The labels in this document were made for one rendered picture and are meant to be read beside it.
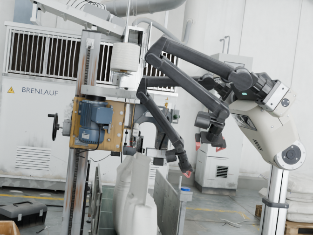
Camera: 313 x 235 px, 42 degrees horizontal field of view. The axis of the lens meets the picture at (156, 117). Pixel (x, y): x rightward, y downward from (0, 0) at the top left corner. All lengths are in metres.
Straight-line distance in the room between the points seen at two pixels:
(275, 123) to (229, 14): 5.25
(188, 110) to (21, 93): 2.78
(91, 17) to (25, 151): 1.86
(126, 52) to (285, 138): 1.00
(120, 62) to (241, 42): 4.85
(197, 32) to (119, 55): 3.51
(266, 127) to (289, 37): 5.58
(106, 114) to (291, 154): 1.01
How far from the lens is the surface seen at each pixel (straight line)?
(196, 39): 5.80
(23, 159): 5.41
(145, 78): 2.29
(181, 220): 2.62
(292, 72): 7.40
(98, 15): 5.07
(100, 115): 2.29
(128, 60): 2.36
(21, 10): 6.29
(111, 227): 3.19
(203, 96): 1.73
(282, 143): 2.00
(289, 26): 7.44
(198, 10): 5.86
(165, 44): 1.68
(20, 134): 5.38
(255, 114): 1.88
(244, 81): 1.69
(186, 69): 5.73
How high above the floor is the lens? 1.40
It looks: 3 degrees down
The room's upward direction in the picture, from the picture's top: 7 degrees clockwise
